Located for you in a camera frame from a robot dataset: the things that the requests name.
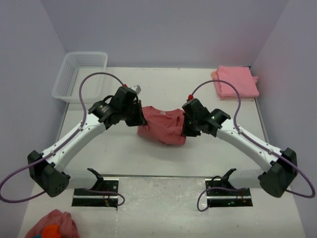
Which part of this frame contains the red polo t shirt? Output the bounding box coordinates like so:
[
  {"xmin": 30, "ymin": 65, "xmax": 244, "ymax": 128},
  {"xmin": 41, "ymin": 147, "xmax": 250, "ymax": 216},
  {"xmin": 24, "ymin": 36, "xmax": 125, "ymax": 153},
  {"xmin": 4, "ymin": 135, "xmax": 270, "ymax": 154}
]
[{"xmin": 137, "ymin": 106, "xmax": 186, "ymax": 146}]

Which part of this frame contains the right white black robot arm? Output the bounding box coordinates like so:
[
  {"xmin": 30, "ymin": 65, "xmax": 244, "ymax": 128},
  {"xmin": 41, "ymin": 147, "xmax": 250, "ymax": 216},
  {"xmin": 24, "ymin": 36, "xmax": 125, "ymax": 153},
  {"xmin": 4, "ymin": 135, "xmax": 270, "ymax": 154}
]
[{"xmin": 182, "ymin": 98, "xmax": 298, "ymax": 198}]

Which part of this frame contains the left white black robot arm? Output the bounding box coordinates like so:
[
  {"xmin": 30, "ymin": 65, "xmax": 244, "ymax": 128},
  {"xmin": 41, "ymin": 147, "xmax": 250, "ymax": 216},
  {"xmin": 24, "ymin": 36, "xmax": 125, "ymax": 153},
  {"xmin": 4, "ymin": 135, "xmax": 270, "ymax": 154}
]
[{"xmin": 27, "ymin": 85, "xmax": 147, "ymax": 197}]

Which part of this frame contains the folded peach t shirt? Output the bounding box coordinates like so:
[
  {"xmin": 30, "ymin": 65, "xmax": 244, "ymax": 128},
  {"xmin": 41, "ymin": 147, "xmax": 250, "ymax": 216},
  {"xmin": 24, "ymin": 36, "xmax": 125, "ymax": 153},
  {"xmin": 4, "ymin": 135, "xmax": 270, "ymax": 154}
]
[{"xmin": 211, "ymin": 70, "xmax": 259, "ymax": 100}]

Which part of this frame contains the folded pink t shirt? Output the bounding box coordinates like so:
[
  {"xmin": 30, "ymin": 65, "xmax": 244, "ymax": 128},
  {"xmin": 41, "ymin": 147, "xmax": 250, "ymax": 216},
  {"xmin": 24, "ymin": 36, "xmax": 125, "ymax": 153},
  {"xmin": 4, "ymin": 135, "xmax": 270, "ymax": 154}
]
[{"xmin": 214, "ymin": 65, "xmax": 260, "ymax": 98}]

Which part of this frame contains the white plastic basket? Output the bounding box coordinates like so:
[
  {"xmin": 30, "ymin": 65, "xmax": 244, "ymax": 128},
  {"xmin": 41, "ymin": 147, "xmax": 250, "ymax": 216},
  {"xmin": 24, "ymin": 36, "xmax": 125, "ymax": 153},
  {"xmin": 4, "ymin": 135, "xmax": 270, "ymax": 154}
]
[{"xmin": 52, "ymin": 52, "xmax": 108, "ymax": 103}]

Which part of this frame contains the crumpled red cloth pile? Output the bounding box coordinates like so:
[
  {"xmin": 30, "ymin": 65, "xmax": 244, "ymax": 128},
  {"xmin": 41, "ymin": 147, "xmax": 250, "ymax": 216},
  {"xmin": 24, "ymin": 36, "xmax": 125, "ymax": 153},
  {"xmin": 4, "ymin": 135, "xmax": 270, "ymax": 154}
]
[{"xmin": 25, "ymin": 209, "xmax": 80, "ymax": 238}]

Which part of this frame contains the orange blue toy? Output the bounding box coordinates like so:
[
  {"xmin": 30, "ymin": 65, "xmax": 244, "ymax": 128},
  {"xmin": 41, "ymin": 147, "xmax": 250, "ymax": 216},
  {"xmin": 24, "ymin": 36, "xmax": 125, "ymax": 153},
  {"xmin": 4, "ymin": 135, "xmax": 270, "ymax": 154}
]
[{"xmin": 41, "ymin": 224, "xmax": 62, "ymax": 238}]

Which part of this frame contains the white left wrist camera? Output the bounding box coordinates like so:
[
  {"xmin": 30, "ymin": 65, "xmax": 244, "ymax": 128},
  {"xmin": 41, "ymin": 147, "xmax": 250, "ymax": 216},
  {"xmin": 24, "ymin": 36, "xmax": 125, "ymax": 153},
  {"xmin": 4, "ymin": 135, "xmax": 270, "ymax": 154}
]
[{"xmin": 122, "ymin": 84, "xmax": 142, "ymax": 95}]

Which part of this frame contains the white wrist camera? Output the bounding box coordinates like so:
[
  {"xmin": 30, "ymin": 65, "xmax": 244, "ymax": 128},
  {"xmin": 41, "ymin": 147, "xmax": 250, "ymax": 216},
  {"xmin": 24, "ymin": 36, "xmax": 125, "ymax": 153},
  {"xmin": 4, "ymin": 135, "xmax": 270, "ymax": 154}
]
[
  {"xmin": 187, "ymin": 94, "xmax": 194, "ymax": 102},
  {"xmin": 122, "ymin": 84, "xmax": 142, "ymax": 95}
]

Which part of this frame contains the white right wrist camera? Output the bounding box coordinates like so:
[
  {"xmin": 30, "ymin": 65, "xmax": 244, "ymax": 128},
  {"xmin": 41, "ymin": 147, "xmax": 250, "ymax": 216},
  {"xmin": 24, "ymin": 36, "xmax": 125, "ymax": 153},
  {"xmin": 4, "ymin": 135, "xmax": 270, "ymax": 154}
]
[{"xmin": 187, "ymin": 94, "xmax": 194, "ymax": 102}]

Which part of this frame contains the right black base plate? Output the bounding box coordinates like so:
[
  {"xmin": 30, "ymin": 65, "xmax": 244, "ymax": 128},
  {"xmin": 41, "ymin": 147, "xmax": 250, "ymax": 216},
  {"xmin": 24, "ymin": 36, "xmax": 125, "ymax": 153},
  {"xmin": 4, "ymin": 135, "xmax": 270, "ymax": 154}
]
[{"xmin": 205, "ymin": 177, "xmax": 253, "ymax": 208}]

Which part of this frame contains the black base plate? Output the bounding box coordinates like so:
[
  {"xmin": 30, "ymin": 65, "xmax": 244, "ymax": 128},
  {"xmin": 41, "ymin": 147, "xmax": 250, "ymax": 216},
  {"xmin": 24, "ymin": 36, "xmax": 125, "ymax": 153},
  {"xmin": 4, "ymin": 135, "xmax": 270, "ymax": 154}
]
[
  {"xmin": 71, "ymin": 179, "xmax": 119, "ymax": 208},
  {"xmin": 205, "ymin": 177, "xmax": 253, "ymax": 208}
]

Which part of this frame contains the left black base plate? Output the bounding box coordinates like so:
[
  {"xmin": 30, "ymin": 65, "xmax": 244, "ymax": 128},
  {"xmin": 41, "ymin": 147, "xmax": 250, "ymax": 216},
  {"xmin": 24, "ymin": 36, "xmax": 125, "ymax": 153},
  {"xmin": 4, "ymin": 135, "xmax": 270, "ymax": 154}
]
[{"xmin": 71, "ymin": 179, "xmax": 119, "ymax": 208}]

